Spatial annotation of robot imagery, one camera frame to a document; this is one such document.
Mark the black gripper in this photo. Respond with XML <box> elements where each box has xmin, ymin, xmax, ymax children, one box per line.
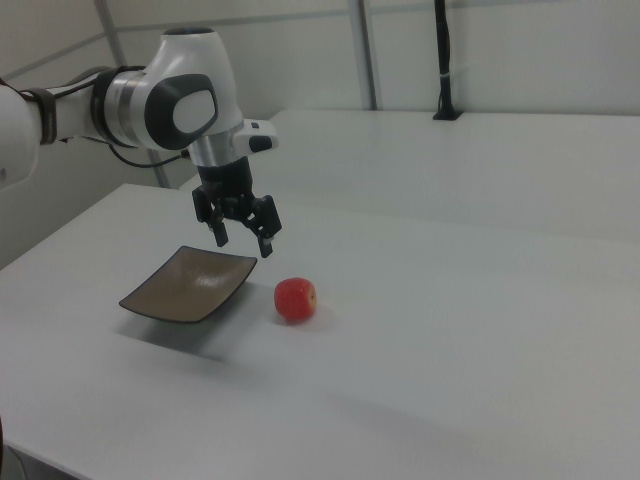
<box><xmin>192</xmin><ymin>157</ymin><xmax>281</xmax><ymax>259</ymax></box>

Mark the dark strap on arm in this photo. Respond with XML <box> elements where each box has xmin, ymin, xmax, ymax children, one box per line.
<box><xmin>22</xmin><ymin>87</ymin><xmax>64</xmax><ymax>146</ymax></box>

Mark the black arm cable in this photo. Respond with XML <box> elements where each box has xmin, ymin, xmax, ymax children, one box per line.
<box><xmin>104</xmin><ymin>139</ymin><xmax>194</xmax><ymax>169</ymax></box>

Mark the black vertical cable pole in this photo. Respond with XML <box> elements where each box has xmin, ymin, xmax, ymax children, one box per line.
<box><xmin>433</xmin><ymin>0</ymin><xmax>455</xmax><ymax>116</ymax></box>

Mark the red apple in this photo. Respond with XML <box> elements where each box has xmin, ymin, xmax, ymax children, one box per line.
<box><xmin>273</xmin><ymin>277</ymin><xmax>319</xmax><ymax>325</ymax></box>

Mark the brown square ceramic plate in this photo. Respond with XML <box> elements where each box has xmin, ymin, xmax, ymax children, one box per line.
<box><xmin>118</xmin><ymin>244</ymin><xmax>259</xmax><ymax>326</ymax></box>

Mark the upright grey metal frame post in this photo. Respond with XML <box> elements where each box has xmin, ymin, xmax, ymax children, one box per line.
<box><xmin>356</xmin><ymin>0</ymin><xmax>378</xmax><ymax>110</ymax></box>

